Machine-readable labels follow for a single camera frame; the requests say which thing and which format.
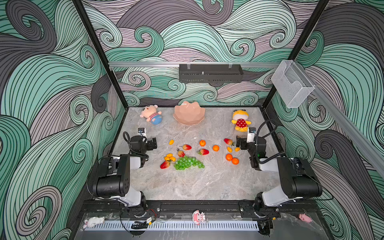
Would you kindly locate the pink octopus figurine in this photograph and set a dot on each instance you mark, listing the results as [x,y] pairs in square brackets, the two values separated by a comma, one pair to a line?
[199,217]

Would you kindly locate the black wall tray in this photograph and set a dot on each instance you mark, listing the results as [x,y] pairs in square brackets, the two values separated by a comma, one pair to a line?
[214,74]

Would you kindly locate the orange mandarin centre right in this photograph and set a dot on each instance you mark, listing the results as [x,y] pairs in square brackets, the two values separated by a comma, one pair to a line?
[216,148]

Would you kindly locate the orange mandarin lower left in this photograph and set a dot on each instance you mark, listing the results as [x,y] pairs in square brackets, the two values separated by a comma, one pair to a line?
[229,157]

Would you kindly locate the white mouse toy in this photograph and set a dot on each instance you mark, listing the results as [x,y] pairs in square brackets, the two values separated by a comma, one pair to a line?
[93,221]

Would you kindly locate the clear plastic wall bin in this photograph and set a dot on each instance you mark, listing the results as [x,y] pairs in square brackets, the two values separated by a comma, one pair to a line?
[292,83]

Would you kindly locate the pink pig toy small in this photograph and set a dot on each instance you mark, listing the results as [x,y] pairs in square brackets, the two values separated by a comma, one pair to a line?
[305,218]

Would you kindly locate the aluminium rail right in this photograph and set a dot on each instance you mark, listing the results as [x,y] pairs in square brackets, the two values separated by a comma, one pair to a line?
[357,120]

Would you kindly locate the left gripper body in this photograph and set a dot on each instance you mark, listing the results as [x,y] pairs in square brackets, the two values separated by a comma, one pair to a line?
[151,144]

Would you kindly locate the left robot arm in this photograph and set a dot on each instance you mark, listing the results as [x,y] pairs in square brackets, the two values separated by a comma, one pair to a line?
[113,176]

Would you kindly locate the pink pig plush toy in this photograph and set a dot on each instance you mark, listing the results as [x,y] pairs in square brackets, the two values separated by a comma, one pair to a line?
[151,114]

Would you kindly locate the aluminium rail back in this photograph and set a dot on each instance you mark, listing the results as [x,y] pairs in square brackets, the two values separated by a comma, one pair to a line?
[128,64]

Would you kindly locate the aluminium rail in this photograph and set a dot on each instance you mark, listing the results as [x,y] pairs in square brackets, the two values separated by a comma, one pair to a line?
[357,120]
[128,64]

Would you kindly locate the white ventilated cable duct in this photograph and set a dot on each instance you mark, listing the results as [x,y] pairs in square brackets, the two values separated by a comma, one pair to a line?
[179,226]

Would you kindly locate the green grape bunch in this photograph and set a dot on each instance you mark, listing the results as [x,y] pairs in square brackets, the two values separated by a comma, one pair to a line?
[187,162]

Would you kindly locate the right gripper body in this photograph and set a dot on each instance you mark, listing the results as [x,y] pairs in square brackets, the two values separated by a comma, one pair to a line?
[242,144]

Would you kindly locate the pink scalloped fruit bowl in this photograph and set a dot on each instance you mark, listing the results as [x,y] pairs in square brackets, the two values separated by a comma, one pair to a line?
[189,113]

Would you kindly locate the yellow chick plush toy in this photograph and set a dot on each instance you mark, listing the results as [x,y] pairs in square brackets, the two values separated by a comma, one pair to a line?
[240,120]

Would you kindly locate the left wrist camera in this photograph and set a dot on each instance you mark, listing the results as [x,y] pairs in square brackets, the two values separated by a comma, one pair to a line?
[142,132]

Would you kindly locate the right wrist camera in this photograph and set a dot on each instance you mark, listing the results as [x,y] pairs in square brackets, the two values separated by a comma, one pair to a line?
[251,134]

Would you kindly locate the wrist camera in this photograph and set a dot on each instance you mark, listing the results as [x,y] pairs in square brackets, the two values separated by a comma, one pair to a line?
[142,132]
[251,134]

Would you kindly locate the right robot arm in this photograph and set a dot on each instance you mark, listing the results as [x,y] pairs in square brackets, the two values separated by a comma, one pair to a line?
[298,181]

